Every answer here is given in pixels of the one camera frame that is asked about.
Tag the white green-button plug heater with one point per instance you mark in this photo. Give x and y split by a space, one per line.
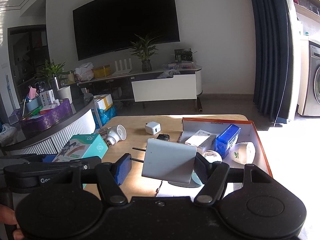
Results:
113 134

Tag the blue plastic bag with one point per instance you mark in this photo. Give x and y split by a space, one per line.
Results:
104 116

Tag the silver washing machine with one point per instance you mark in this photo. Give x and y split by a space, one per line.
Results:
308 100

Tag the white paper cup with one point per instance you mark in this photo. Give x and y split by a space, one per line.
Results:
65 93

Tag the dark blue curtain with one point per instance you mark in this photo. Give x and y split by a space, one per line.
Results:
274 59

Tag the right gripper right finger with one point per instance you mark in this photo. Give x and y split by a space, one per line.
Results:
203 168

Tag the black green product box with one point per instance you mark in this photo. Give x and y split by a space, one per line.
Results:
182 55

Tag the white large power adapter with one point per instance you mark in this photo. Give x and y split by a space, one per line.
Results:
169 161

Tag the purple tray box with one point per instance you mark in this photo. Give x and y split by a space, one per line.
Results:
47 120

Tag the white barcode box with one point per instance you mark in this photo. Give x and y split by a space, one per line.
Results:
202 140

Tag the white TV cabinet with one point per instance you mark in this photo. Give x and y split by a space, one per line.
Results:
147 86

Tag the white round plug diffuser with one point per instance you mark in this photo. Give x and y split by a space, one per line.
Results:
243 153

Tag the white router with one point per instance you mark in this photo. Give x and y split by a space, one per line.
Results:
123 67

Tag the grey pen holder cup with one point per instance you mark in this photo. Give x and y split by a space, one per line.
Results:
33 104

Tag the teal cardboard box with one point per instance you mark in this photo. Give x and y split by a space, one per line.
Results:
82 146

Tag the potted bamboo plant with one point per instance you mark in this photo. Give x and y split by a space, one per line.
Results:
144 48

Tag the white plastic bag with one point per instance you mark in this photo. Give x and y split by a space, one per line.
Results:
84 72

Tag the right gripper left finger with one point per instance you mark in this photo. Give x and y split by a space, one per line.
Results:
122 167

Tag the table bamboo plant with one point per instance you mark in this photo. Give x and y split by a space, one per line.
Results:
49 71

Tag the orange white cardboard tray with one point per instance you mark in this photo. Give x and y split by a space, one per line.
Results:
190 126

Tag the black charger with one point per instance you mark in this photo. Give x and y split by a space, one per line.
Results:
164 137

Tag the yellow tin box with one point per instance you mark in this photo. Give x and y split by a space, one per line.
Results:
102 71

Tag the round dark coffee table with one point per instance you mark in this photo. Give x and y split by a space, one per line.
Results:
52 140

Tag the black wall television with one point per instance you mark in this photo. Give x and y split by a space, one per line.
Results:
103 26

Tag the operator left hand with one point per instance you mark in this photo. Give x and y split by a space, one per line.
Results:
7 217

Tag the blue plastic case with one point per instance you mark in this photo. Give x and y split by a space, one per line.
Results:
226 140

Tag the white orange medicine box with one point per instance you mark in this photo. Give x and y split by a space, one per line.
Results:
47 97

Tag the cardboard box on floor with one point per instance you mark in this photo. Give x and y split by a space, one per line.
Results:
103 101

